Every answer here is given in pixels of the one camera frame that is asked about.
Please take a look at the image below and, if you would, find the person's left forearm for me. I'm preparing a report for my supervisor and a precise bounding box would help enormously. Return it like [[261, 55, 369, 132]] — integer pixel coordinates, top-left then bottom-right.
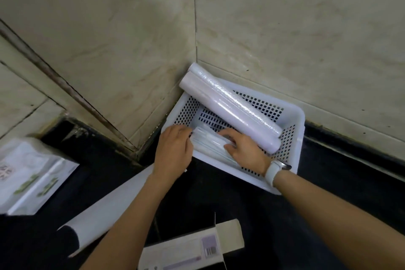
[[79, 172, 178, 270]]

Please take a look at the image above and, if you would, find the white pack with green print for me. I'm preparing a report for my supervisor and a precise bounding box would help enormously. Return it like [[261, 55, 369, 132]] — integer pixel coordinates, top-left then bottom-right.
[[0, 137, 80, 216]]

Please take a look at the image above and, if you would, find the person's right hand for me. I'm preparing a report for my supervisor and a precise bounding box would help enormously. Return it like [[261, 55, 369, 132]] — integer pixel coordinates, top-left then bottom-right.
[[218, 128, 275, 177]]

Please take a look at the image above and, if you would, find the clear plastic packet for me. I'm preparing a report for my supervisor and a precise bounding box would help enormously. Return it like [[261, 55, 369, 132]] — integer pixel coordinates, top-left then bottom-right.
[[191, 125, 241, 167]]

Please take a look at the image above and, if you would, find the white cardboard box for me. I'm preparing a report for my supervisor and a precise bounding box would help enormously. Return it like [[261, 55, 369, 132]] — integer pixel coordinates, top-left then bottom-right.
[[139, 219, 246, 270]]

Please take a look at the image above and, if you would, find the large white paper roll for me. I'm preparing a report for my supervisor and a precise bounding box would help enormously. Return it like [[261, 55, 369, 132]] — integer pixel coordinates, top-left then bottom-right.
[[58, 164, 156, 258]]

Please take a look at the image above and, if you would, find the white perforated plastic basket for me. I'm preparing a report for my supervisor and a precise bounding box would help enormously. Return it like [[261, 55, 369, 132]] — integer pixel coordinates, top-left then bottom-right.
[[161, 74, 306, 196]]

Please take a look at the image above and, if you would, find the person's left hand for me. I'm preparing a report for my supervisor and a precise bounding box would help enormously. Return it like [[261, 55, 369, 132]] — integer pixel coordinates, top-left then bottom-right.
[[153, 125, 194, 182]]

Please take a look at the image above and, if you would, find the person's right forearm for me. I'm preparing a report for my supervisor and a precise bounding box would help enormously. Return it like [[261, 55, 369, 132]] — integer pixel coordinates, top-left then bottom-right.
[[273, 170, 405, 270]]

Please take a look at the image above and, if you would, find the white roll in plastic wrap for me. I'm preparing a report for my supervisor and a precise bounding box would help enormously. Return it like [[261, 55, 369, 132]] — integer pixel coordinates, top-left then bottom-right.
[[189, 62, 284, 138], [179, 71, 282, 155]]

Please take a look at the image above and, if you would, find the white wristwatch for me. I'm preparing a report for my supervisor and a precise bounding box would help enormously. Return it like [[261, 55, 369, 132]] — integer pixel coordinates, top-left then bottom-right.
[[265, 160, 292, 188]]

